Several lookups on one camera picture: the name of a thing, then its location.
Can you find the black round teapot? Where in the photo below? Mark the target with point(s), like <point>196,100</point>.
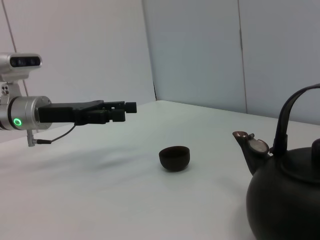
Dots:
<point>282,195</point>

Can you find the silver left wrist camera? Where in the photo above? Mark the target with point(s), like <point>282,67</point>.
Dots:
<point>23,61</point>

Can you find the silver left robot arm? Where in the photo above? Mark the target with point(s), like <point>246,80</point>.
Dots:
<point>25,112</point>

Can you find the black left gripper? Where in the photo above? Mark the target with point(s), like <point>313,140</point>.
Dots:
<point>62,113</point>

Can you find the small dark brown teacup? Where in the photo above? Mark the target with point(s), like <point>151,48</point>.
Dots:
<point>174,160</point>

